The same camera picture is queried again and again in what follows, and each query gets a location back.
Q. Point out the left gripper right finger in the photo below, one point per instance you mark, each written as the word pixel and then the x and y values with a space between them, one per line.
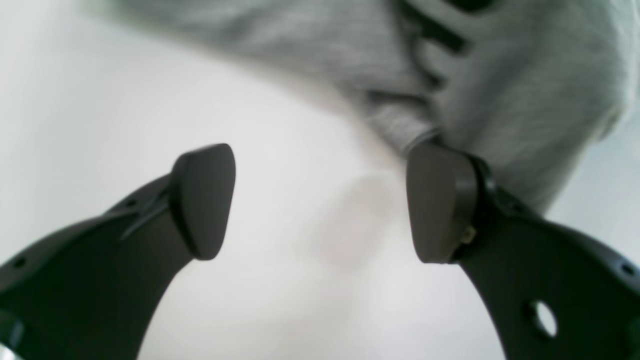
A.
pixel 551 292

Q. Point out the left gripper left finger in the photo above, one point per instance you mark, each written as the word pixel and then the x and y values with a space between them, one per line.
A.
pixel 89 291

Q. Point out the grey T-shirt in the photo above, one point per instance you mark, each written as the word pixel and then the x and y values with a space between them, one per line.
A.
pixel 528 85

